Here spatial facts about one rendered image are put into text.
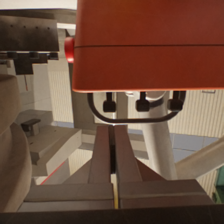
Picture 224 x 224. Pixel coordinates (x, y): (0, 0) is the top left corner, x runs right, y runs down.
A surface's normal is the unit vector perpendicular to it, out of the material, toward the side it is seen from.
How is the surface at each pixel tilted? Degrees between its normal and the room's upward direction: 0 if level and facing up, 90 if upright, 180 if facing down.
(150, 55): 97
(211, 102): 90
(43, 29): 90
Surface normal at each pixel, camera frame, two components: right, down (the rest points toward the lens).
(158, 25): 0.03, 0.17
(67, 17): 0.40, 0.54
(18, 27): 0.41, 0.25
